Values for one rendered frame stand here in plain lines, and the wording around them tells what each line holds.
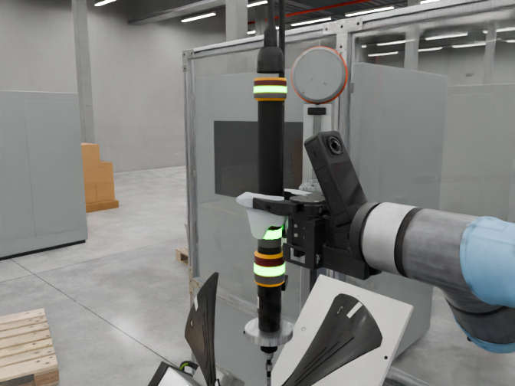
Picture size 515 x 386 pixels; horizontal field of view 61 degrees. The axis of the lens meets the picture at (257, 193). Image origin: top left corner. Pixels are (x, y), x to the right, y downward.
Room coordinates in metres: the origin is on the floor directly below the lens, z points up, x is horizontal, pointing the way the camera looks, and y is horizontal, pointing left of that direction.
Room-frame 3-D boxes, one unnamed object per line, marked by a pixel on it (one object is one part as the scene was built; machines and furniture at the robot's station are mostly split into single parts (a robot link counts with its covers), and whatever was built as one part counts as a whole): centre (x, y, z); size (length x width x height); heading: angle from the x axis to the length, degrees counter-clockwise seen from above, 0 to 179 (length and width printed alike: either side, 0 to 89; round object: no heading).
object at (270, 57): (0.60, -0.02, 1.66); 0.04 x 0.04 x 0.46
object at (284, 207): (0.55, -0.03, 1.66); 0.09 x 0.05 x 0.02; 54
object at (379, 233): (0.47, -0.15, 1.64); 0.08 x 0.05 x 0.08; 132
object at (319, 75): (1.30, -0.18, 1.88); 0.16 x 0.07 x 0.16; 77
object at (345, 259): (0.52, -0.09, 1.63); 0.12 x 0.08 x 0.09; 42
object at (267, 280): (0.60, -0.02, 1.54); 0.04 x 0.04 x 0.01
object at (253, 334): (0.61, -0.02, 1.50); 0.09 x 0.07 x 0.10; 167
